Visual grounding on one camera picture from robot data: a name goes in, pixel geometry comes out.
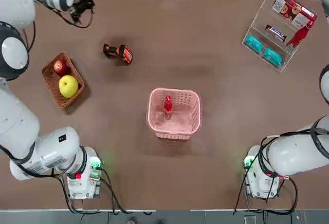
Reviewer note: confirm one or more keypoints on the teal snack packet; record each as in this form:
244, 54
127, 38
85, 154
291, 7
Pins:
253, 43
272, 57

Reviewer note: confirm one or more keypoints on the grey floor box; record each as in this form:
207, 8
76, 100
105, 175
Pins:
249, 219

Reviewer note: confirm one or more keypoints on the red plaid Walkers cookie box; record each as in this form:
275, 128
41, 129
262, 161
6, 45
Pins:
295, 10

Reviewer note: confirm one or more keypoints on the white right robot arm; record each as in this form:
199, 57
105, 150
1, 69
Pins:
295, 154

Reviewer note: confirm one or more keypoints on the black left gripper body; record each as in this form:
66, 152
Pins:
81, 5

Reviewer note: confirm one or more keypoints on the red apple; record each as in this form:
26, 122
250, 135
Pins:
61, 67

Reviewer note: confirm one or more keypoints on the red Coca-Cola bottle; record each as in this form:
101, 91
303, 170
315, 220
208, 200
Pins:
168, 105
299, 35

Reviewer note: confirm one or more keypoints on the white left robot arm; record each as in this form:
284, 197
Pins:
18, 121

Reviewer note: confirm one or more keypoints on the Snickers chocolate bar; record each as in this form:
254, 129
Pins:
275, 32

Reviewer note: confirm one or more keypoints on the pink plastic basket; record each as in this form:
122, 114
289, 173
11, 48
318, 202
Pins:
156, 129

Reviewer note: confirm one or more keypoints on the brown wicker basket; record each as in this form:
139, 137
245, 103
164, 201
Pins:
51, 82

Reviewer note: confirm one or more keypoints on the clear acrylic tiered shelf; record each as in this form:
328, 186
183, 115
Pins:
259, 16

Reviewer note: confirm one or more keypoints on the yellow-green apple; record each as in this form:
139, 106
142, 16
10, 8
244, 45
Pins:
68, 86

